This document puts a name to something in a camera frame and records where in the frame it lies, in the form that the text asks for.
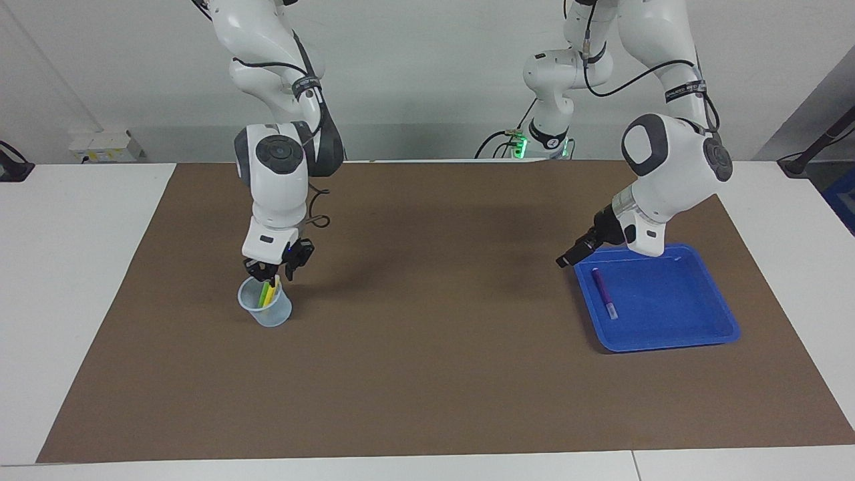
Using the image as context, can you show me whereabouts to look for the blue plastic tray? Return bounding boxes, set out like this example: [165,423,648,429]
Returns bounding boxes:
[572,243,741,353]

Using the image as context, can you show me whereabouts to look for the clear plastic cup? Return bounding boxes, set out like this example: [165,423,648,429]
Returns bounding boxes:
[238,275,293,328]

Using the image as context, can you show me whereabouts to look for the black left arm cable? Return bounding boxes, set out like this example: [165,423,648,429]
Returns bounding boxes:
[564,0,722,134]

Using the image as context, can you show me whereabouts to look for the brown table mat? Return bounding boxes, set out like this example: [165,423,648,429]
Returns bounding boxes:
[37,159,855,464]

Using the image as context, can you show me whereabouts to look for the black clamp mount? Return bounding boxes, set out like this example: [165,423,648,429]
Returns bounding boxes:
[0,140,35,182]

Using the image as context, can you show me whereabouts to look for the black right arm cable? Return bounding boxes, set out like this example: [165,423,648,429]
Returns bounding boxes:
[194,0,333,231]

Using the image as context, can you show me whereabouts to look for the blue crate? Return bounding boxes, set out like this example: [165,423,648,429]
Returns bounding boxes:
[823,167,855,236]

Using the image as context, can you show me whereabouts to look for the black camera stand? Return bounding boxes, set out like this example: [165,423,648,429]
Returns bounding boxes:
[778,107,855,178]

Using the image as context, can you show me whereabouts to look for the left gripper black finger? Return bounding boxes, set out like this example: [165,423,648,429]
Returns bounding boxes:
[562,235,601,269]
[556,228,595,266]

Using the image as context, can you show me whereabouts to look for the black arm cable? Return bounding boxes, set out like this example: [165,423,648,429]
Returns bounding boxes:
[194,0,333,231]
[564,0,722,134]

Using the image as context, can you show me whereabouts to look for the black left arm strap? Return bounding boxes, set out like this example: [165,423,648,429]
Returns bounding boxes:
[664,80,707,103]

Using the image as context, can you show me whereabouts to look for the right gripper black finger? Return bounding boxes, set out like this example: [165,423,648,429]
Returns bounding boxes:
[285,238,315,281]
[244,258,281,287]

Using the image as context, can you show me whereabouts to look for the white power strip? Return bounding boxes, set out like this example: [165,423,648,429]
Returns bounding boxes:
[68,130,144,163]

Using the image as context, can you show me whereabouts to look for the black left base cables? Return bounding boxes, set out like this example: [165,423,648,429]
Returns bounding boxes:
[474,100,538,160]

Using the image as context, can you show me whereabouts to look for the purple marker pen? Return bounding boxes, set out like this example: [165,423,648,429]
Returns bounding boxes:
[591,267,619,320]

